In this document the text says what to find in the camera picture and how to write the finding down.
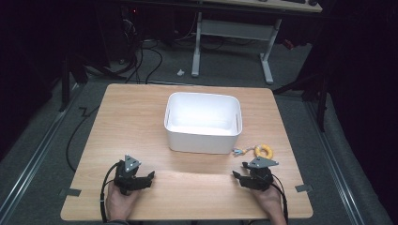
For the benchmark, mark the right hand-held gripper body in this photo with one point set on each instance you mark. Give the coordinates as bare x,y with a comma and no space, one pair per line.
261,176

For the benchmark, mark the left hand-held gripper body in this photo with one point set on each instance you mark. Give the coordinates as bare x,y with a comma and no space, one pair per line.
125,178

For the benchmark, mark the person's left hand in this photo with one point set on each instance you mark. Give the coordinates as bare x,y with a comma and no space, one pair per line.
119,203

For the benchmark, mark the person's right hand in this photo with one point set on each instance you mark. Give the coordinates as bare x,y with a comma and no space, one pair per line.
271,202

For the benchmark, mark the grey tape strip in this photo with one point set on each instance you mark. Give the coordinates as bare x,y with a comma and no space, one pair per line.
303,188
70,192

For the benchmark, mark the white plastic bin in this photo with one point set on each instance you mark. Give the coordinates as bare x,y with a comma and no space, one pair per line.
203,122

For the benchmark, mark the black metal stand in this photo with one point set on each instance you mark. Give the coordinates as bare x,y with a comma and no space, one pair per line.
316,87
66,82

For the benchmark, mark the white paper scrap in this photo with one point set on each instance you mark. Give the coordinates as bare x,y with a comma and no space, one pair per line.
180,72

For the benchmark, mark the desk with white metal legs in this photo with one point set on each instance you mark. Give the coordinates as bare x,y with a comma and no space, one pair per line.
235,30

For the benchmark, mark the metal floor rail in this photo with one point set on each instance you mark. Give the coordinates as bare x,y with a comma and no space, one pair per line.
34,156
334,162

